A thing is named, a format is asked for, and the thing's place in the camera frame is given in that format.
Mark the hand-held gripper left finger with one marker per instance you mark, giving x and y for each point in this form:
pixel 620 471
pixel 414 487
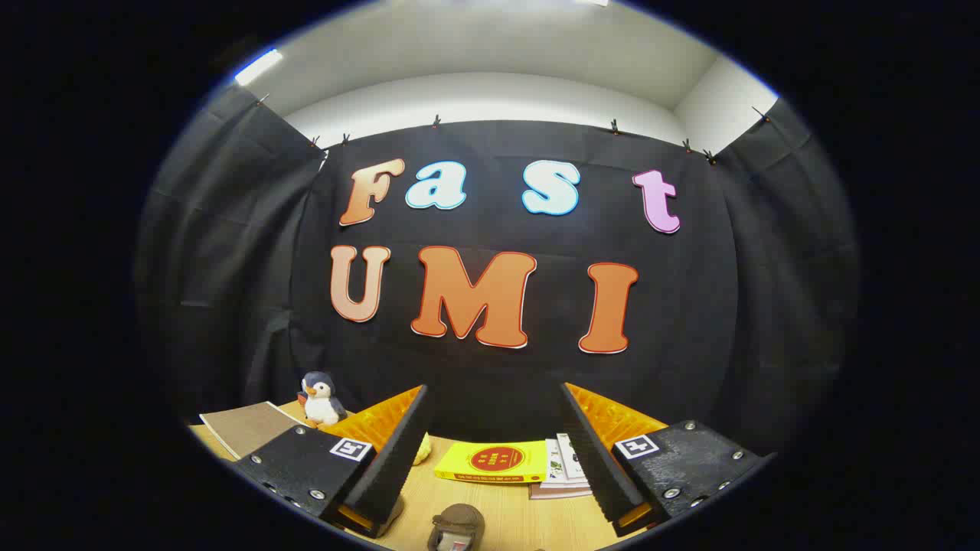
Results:
pixel 390 467

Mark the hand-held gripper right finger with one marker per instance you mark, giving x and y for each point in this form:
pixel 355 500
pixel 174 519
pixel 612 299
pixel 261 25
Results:
pixel 597 467

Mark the brown felt shoe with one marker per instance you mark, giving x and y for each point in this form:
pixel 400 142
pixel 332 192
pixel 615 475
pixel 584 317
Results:
pixel 458 524

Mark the beige fabric storage box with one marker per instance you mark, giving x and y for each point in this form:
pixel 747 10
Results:
pixel 249 428

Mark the white illustrated booklet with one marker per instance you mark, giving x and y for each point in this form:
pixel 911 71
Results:
pixel 565 459

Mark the yellow bun plush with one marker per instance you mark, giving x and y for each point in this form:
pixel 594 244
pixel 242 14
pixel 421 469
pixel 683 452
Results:
pixel 422 451

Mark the brown book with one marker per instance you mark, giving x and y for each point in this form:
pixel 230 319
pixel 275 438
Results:
pixel 555 492

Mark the blue white penguin plush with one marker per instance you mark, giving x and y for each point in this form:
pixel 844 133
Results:
pixel 321 402

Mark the yellow book red circle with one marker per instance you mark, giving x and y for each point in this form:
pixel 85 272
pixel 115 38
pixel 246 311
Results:
pixel 490 461

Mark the ceiling light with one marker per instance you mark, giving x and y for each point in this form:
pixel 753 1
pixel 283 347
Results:
pixel 258 66

